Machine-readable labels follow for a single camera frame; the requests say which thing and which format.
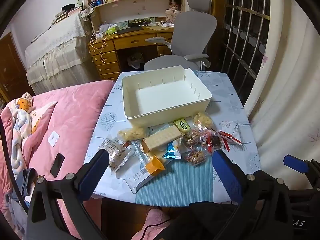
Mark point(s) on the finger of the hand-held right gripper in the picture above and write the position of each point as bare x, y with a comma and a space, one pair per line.
296, 164
303, 192

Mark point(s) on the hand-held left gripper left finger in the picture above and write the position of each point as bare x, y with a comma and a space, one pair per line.
93, 175

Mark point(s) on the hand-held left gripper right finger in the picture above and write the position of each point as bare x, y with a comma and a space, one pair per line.
226, 175

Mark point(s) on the clear bread packet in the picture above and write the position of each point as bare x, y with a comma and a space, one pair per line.
117, 152

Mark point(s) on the yellow puffed pastry packet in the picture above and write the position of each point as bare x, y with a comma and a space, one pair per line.
131, 133

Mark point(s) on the blue snack packet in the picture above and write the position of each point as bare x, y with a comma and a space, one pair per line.
172, 152

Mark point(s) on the orange snack packet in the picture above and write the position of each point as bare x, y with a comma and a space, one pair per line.
154, 166

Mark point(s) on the long cracker packet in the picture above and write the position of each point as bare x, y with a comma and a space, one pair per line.
162, 137

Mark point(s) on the white plastic storage box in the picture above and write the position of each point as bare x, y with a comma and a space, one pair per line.
162, 97

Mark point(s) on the dark red snack packet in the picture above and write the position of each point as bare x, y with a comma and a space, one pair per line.
216, 142

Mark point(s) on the clear nut bar packet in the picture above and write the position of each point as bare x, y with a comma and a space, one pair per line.
193, 137
196, 156

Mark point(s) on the black phone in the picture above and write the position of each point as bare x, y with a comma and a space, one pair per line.
57, 165

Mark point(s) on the red white striped packet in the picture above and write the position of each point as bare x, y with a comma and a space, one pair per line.
231, 133

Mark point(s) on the person's black clothing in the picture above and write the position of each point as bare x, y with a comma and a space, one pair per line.
200, 220

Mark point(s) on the white card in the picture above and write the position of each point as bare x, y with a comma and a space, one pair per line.
53, 139

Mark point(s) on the clear puffed snack packet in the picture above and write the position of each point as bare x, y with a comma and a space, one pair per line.
203, 120

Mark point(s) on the green snack packet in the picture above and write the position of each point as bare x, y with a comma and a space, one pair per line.
182, 125

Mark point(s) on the pink blanket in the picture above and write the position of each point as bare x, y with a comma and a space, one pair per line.
72, 110

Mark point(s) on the blue denim cloth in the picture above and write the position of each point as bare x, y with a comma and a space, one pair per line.
25, 181

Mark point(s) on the person's pink trouser leg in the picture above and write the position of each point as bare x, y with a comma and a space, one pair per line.
152, 223

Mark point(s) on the cartoon printed cloth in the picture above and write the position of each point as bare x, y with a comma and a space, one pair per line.
23, 120

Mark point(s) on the plastic bag under desk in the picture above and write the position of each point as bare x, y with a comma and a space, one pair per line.
135, 60

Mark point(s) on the white lace cover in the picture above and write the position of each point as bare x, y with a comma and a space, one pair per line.
57, 47

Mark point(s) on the brown wooden door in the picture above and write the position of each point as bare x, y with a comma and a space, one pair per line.
11, 70

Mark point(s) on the metal window grille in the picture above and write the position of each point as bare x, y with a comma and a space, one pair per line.
243, 37

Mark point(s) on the wooden desk with drawers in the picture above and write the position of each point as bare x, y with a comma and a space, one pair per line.
130, 42

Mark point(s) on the grey office chair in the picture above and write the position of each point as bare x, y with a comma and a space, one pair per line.
192, 30

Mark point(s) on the black keyboard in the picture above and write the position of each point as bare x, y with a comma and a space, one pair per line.
130, 30

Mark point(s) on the stack of books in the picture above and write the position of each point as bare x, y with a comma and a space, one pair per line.
61, 16

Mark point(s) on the floral fabric bag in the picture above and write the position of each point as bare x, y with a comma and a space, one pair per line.
88, 12

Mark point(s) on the wooden bookshelf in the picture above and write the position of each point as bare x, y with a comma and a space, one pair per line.
140, 7

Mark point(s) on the doll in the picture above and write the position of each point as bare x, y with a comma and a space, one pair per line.
173, 5

